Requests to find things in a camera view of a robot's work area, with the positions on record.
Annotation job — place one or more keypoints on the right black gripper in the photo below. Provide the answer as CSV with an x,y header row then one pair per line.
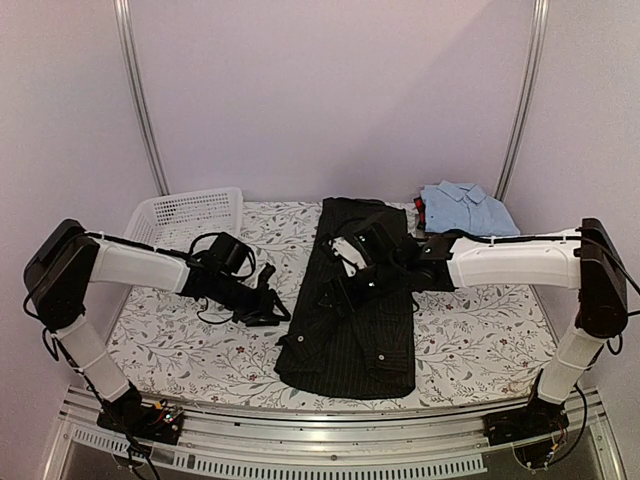
x,y
342,293

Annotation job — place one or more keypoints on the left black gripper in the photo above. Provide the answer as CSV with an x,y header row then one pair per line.
x,y
261,309

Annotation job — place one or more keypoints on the black pinstriped long sleeve shirt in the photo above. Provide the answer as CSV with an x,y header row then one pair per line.
x,y
367,355

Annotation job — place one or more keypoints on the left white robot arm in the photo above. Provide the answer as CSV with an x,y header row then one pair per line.
x,y
73,262

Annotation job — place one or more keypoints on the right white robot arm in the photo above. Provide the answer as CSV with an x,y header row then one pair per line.
x,y
378,263

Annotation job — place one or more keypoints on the red black plaid folded shirt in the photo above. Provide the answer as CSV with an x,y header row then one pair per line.
x,y
421,213

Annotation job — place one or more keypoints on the white plastic basket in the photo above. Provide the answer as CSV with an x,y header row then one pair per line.
x,y
173,221

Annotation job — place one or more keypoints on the floral patterned table mat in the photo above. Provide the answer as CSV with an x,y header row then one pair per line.
x,y
473,346

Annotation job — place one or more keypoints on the light blue folded shirt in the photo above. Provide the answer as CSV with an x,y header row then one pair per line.
x,y
466,207

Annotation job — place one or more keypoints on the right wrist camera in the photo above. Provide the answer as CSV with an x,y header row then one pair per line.
x,y
341,251

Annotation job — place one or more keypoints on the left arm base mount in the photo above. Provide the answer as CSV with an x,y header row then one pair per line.
x,y
157,422

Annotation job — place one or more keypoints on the aluminium front rail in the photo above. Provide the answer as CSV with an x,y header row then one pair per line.
x,y
232,442

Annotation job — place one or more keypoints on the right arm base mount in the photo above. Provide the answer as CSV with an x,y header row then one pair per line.
x,y
536,418

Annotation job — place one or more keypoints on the left aluminium frame post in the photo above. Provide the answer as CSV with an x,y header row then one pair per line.
x,y
134,77

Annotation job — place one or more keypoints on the aluminium frame post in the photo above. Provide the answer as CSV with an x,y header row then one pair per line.
x,y
525,98
134,77

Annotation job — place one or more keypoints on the right aluminium frame post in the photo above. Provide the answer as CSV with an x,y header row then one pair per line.
x,y
525,98

